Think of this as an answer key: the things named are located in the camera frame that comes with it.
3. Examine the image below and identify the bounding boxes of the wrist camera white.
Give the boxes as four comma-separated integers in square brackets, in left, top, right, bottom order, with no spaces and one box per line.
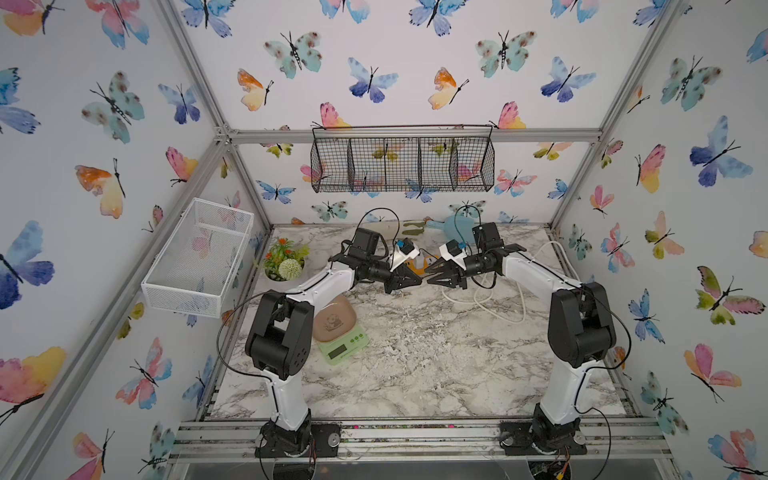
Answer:
[439,240,467,270]
[390,238,420,271]

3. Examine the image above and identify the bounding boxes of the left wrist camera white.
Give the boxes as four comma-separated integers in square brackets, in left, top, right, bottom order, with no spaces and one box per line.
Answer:
[390,238,420,271]

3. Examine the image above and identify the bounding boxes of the white cloth with green print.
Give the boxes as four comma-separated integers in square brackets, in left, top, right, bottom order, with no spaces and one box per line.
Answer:
[381,220,427,238]

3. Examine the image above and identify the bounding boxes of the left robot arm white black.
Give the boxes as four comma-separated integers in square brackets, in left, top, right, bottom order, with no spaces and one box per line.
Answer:
[244,228,422,458]

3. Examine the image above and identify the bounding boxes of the potted artificial plant white pot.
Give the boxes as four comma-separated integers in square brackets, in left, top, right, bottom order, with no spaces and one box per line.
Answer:
[261,237,310,291]

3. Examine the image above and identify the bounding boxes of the green electronic scale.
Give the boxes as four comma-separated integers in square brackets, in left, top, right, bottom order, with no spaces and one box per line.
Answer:
[316,324,369,365]

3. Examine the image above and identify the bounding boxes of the orange power strip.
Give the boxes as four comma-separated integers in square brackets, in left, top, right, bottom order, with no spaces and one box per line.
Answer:
[408,255,435,276]

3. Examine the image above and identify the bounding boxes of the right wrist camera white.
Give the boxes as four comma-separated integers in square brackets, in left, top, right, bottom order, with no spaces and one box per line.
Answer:
[439,240,467,270]

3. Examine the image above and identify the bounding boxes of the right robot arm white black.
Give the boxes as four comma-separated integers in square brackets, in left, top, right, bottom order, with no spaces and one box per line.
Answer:
[425,223,616,455]

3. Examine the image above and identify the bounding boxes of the pink bowl with panda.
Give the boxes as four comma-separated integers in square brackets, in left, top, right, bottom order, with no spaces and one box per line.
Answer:
[313,294,357,343]

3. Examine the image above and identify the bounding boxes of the white power strip cable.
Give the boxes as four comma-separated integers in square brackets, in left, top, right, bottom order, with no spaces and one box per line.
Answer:
[440,239,601,325]

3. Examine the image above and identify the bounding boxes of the black wire wall basket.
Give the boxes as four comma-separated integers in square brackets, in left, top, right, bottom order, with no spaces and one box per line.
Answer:
[305,125,496,194]

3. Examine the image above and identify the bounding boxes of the teal dustpan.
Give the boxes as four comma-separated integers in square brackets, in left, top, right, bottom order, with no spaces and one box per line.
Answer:
[426,215,477,245]

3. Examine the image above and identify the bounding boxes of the white mesh wall basket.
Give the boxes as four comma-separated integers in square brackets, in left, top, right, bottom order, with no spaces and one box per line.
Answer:
[141,198,254,318]

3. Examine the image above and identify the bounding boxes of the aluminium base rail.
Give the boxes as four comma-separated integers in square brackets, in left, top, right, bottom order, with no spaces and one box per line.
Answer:
[170,417,672,464]

